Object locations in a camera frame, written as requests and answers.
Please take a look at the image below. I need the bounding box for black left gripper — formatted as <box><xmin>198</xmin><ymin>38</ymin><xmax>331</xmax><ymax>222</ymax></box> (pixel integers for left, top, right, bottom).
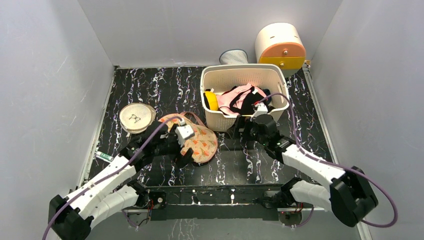
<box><xmin>153</xmin><ymin>125</ymin><xmax>194</xmax><ymax>168</ymax></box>

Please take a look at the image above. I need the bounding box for orange floral bra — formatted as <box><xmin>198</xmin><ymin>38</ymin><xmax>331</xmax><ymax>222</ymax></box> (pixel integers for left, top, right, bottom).
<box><xmin>158</xmin><ymin>111</ymin><xmax>218</xmax><ymax>165</ymax></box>

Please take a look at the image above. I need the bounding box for round beige mesh laundry bag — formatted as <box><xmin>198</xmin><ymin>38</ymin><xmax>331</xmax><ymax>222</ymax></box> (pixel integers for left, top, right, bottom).
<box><xmin>118</xmin><ymin>103</ymin><xmax>156</xmax><ymax>134</ymax></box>

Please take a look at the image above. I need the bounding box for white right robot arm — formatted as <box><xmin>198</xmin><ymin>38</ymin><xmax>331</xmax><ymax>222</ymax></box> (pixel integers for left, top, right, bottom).
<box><xmin>227</xmin><ymin>114</ymin><xmax>379</xmax><ymax>227</ymax></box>

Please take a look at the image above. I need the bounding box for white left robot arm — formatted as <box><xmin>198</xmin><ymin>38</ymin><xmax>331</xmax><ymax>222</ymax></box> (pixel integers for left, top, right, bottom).
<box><xmin>42</xmin><ymin>116</ymin><xmax>195</xmax><ymax>240</ymax></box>

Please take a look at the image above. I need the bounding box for black bra in basket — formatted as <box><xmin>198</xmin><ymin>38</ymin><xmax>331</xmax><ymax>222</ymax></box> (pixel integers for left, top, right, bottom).
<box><xmin>226</xmin><ymin>86</ymin><xmax>266</xmax><ymax>115</ymax></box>

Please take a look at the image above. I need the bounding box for pink bra in basket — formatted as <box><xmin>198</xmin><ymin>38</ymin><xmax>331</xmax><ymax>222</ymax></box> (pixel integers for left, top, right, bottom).
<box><xmin>216</xmin><ymin>83</ymin><xmax>267</xmax><ymax>116</ymax></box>

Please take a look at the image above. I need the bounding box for white mesh cylinder bag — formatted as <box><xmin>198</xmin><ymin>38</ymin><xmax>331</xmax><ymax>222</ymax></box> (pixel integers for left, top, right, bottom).
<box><xmin>219</xmin><ymin>49</ymin><xmax>249</xmax><ymax>65</ymax></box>

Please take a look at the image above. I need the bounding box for yellow garment in basket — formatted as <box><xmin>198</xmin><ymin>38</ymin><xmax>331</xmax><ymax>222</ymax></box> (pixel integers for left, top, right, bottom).
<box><xmin>203</xmin><ymin>91</ymin><xmax>219</xmax><ymax>111</ymax></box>

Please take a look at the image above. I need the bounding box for dark blue garment in basket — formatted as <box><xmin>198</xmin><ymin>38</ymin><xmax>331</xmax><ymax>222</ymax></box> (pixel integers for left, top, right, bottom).
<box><xmin>262</xmin><ymin>88</ymin><xmax>272</xmax><ymax>104</ymax></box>

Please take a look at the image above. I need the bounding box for cream perforated plastic basket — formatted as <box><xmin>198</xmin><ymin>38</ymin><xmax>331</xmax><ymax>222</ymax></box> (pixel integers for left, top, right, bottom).
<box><xmin>200</xmin><ymin>63</ymin><xmax>289</xmax><ymax>132</ymax></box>

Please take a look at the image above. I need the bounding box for green white tube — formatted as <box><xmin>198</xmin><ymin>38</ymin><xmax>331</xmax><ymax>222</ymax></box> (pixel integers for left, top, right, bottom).
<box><xmin>95</xmin><ymin>151</ymin><xmax>114</xmax><ymax>163</ymax></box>

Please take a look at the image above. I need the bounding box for cream orange drawer box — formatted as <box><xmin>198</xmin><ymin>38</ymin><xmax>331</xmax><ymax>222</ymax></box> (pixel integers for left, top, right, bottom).
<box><xmin>254</xmin><ymin>22</ymin><xmax>306</xmax><ymax>78</ymax></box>

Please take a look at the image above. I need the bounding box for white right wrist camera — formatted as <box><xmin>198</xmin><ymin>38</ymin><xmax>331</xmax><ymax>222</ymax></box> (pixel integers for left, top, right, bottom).
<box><xmin>251</xmin><ymin>102</ymin><xmax>268</xmax><ymax>119</ymax></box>

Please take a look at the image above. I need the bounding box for aluminium front frame rail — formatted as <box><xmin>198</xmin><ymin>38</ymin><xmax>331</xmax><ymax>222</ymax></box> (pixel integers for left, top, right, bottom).
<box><xmin>63</xmin><ymin>187</ymin><xmax>365</xmax><ymax>214</ymax></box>

